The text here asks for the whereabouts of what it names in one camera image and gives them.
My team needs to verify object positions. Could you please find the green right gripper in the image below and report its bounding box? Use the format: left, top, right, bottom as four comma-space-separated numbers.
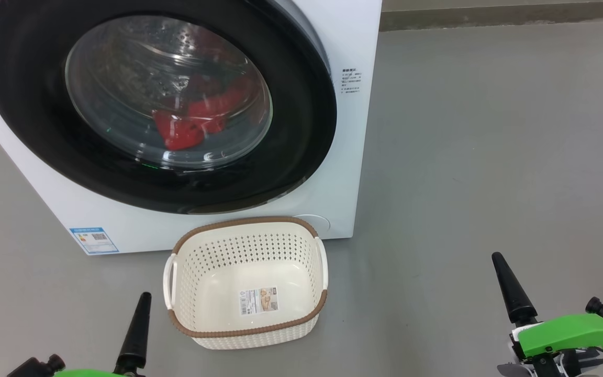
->
492, 252, 603, 377

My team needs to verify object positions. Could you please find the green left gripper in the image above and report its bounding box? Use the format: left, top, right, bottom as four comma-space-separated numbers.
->
53, 292, 152, 377

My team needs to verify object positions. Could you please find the red and white garment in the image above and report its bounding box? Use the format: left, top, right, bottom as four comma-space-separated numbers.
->
152, 47, 260, 151

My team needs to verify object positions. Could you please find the black glass washer door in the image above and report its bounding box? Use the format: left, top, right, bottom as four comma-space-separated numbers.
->
0, 0, 338, 214

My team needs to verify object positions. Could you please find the cream laundry basket brown rim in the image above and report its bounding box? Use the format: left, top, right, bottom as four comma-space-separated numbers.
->
163, 216, 329, 350

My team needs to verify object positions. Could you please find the white front-load washing machine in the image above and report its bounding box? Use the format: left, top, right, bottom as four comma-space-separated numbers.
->
0, 0, 383, 256

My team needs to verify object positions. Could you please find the blue energy label sticker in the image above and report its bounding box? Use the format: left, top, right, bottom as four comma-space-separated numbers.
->
70, 227, 119, 255

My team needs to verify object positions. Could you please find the paper product label sticker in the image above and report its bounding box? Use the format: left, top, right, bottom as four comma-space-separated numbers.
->
238, 286, 279, 317

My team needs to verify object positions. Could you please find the round drain filter cover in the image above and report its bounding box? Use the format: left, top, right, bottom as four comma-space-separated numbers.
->
294, 214, 331, 234

